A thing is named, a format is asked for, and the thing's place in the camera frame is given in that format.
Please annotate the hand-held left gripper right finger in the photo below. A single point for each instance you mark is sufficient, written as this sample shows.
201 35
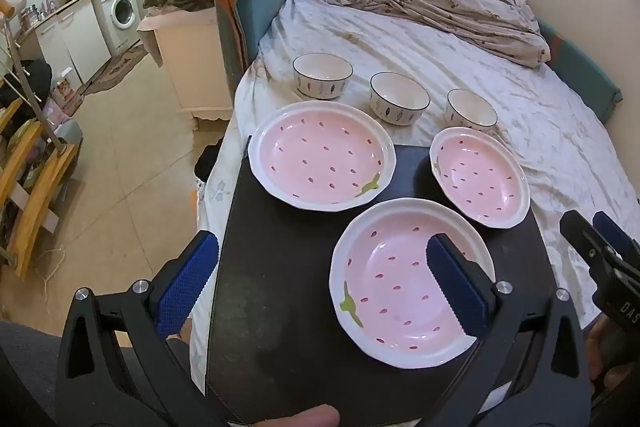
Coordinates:
457 287

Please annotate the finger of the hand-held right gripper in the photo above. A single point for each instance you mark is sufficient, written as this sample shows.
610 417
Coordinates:
617 234
582 237

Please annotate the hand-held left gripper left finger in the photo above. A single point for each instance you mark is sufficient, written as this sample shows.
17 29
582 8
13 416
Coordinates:
187 287

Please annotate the large pink strawberry plate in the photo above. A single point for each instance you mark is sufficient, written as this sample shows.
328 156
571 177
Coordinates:
320 157
390 287

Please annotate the small pink strawberry plate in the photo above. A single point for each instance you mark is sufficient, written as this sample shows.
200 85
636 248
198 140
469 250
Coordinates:
480 177

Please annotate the white bowl with leaf print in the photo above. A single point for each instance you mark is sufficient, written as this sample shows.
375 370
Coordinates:
400 94
322 69
471 107

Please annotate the person's right hand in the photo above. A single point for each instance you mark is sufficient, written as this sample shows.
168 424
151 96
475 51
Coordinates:
612 374

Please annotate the person's left hand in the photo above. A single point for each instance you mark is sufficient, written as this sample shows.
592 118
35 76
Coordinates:
295 418

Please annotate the black board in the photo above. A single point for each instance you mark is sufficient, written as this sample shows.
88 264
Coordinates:
280 282

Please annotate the yellow wooden rack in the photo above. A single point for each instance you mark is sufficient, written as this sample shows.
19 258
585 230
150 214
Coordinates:
35 207

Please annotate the person's grey pants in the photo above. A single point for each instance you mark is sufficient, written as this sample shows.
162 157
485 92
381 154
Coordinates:
25 377

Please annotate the pink printed box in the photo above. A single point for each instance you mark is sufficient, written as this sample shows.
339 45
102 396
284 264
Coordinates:
65 97

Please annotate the cream dresser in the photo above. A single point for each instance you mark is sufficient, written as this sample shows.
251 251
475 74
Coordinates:
190 57

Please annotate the patterned floor rug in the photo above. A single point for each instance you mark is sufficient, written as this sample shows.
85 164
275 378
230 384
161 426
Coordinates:
115 67

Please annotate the metal pole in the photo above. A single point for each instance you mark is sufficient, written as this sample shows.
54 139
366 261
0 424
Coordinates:
30 92

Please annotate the white floral bed sheet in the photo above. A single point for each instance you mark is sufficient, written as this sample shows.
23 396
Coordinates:
400 42

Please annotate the black bag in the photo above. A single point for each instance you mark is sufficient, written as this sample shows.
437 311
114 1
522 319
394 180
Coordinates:
37 79

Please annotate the white kitchen cabinet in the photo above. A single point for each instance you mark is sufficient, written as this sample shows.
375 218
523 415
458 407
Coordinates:
75 42

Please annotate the white washing machine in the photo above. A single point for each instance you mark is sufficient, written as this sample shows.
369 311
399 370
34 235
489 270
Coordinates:
120 12

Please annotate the teal bed frame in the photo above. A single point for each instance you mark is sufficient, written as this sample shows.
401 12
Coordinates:
260 7

